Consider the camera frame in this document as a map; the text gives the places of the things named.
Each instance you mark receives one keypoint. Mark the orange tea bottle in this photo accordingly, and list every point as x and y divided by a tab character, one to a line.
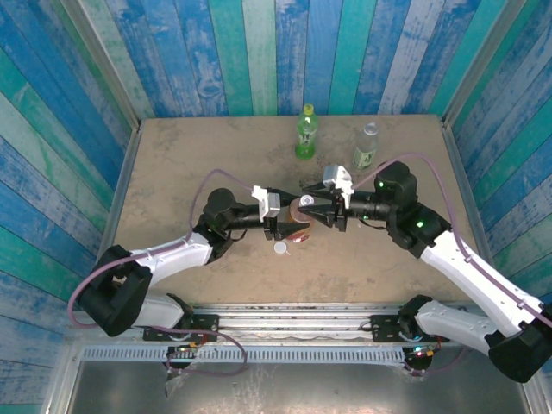
297	215

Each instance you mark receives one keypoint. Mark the white bottle cap blue print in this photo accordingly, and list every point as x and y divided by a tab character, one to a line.
306	200

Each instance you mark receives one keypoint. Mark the plain white bottle cap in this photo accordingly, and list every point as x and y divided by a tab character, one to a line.
280	247

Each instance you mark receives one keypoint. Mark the clear bottle with green label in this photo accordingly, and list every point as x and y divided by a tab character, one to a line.
365	157

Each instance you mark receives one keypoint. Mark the green plastic bottle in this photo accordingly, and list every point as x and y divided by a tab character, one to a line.
306	138

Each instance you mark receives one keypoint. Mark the yellow-green bottle cap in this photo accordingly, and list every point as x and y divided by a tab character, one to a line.
308	109

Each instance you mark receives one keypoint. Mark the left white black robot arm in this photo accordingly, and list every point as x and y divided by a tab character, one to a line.
172	259

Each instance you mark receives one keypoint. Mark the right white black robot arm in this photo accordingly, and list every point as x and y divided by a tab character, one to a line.
474	280

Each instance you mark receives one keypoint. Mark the shiny metal sheet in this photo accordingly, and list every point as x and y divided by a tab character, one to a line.
302	388

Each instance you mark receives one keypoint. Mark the right aluminium table edge rail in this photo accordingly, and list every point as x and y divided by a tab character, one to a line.
468	194

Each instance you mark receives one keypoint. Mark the aluminium table edge rail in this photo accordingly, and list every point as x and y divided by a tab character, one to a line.
114	215
468	194

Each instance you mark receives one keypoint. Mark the aluminium mounting rail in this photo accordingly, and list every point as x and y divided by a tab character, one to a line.
293	321

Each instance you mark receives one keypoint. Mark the left aluminium table edge rail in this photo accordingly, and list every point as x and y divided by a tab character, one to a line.
114	215

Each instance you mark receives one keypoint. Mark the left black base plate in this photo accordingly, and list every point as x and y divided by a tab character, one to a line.
207	322

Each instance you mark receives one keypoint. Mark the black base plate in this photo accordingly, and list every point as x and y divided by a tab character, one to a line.
207	322
381	328

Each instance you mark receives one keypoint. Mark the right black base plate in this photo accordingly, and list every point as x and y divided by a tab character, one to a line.
381	328

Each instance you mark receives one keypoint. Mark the right aluminium corner post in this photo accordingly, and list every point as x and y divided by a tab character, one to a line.
479	64

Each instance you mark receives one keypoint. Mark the aluminium corner post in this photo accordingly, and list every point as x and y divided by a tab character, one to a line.
105	64
479	64

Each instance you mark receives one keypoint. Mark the left aluminium corner post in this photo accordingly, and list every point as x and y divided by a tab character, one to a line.
105	64

